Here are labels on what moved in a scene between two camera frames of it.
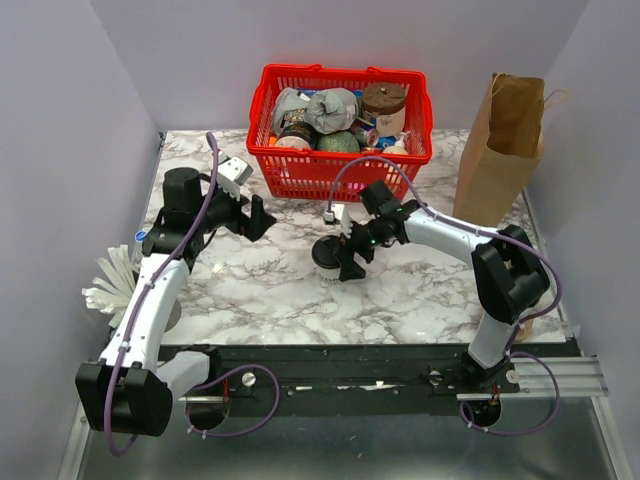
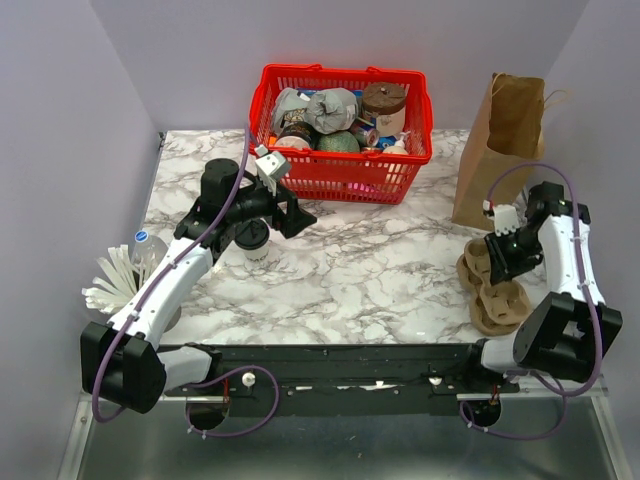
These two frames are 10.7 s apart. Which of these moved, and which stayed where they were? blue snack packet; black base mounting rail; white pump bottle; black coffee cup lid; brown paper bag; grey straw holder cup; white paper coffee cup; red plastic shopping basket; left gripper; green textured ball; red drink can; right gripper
Moved: white paper coffee cup; black coffee cup lid; right gripper; left gripper
Stayed: red plastic shopping basket; grey straw holder cup; blue snack packet; black base mounting rail; white pump bottle; green textured ball; brown paper bag; red drink can
